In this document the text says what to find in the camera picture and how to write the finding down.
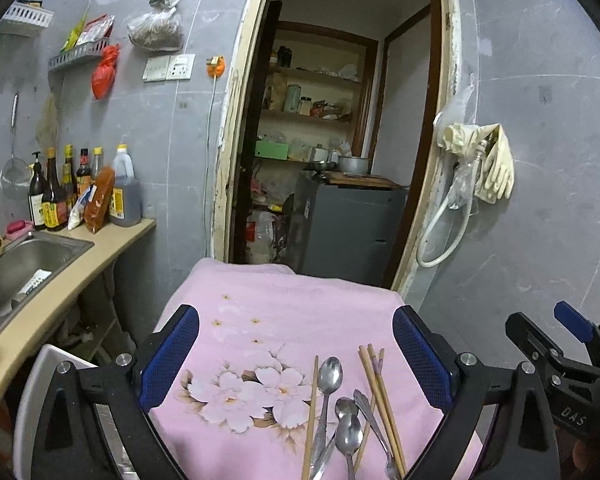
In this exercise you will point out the metal cooking pot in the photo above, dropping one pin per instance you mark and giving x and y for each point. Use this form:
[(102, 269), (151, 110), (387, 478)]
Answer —
[(352, 165)]

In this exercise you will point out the wooden board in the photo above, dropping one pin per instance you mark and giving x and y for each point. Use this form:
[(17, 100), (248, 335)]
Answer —
[(365, 180)]

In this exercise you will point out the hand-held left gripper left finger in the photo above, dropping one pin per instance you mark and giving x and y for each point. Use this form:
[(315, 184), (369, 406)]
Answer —
[(170, 355)]

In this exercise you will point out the beige mesh bag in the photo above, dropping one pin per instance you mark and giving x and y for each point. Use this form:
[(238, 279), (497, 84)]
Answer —
[(47, 120)]

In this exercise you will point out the large metal spoon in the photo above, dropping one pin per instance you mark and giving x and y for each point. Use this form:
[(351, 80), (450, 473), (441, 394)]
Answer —
[(330, 375)]

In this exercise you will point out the small white bag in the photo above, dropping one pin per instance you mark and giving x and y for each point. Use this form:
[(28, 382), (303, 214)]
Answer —
[(77, 215)]

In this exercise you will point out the white switch panel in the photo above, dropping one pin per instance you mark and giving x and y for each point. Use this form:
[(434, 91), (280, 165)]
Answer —
[(170, 67)]

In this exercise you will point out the large dark liquid jug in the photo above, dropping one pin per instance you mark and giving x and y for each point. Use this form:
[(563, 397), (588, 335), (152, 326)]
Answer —
[(125, 200)]

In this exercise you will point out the red plastic bag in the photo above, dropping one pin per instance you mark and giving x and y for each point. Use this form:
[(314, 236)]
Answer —
[(104, 75)]

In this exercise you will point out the white wall basket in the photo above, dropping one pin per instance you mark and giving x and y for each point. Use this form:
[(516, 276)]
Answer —
[(27, 17)]

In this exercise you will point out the grey cabinet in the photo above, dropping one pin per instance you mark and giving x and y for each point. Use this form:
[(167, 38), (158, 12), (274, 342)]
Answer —
[(345, 225)]

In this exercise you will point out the mint green canister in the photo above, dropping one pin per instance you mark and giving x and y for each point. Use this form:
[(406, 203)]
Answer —
[(292, 99)]

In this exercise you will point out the metal mesh strainer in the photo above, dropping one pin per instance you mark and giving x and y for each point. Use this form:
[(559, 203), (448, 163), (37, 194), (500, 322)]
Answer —
[(14, 177)]

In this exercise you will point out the dark soy sauce bottle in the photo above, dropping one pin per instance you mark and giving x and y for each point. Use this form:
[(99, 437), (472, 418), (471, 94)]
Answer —
[(54, 200)]

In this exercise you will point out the red white packet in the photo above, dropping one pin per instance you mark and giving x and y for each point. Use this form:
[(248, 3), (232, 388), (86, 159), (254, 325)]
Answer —
[(95, 27)]

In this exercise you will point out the green box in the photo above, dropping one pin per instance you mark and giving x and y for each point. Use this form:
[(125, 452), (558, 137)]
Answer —
[(272, 149)]

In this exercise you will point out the dark pump bottle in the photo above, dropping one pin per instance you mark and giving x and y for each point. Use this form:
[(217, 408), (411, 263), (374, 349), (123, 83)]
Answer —
[(36, 195)]

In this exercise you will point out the beige kitchen counter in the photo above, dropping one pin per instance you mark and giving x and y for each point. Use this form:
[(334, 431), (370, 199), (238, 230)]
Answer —
[(105, 245)]

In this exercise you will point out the red chili powder bag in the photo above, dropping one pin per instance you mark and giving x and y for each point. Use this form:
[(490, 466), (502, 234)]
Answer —
[(100, 200)]

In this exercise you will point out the cream rubber glove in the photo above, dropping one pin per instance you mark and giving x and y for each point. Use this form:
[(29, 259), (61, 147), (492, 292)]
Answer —
[(460, 136), (497, 170)]

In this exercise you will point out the clear bag of dried goods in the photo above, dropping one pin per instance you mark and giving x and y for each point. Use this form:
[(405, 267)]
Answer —
[(155, 32)]

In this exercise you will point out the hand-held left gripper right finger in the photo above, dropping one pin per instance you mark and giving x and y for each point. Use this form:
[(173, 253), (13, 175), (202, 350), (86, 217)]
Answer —
[(422, 360)]

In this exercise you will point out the wooden shelf unit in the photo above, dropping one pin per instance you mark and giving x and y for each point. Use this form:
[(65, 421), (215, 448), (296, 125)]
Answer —
[(320, 76)]

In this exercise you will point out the stainless steel sink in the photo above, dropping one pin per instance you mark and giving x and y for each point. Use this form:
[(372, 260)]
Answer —
[(10, 280)]

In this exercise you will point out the pink floral tablecloth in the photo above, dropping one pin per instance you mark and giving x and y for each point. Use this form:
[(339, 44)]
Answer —
[(280, 300)]

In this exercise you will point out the yellow cap sauce bottle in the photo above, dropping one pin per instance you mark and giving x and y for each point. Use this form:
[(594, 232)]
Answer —
[(69, 165)]

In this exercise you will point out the black cap sauce bottle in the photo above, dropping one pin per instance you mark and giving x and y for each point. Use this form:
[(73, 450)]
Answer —
[(83, 170)]

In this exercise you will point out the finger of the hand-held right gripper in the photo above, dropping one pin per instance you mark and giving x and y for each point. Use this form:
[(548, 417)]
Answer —
[(572, 319), (527, 335)]

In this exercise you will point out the dark wooden door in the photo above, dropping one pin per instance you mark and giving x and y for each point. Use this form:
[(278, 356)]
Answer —
[(252, 110)]

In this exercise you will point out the white plastic bag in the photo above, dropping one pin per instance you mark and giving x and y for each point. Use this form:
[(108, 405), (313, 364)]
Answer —
[(260, 240)]

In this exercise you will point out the grey wall rack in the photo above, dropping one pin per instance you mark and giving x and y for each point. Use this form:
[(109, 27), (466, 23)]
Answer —
[(75, 56)]

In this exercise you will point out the clear plastic bag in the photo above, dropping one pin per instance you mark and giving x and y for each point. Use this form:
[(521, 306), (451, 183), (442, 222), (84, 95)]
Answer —
[(461, 185)]

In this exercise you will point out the clear yellow cap bottle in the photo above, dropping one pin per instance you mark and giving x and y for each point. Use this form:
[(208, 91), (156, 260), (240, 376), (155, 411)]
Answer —
[(97, 160)]

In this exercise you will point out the yellow green packet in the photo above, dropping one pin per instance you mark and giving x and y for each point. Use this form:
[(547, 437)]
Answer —
[(75, 35)]

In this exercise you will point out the beige door frame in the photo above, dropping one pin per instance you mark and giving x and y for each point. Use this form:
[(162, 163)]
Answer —
[(230, 135)]

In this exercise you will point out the pink soap dish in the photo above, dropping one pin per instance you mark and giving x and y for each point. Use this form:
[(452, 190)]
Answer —
[(19, 228)]

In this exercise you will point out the orange wall hook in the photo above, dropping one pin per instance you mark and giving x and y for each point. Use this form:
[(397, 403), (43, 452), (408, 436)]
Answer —
[(215, 66)]

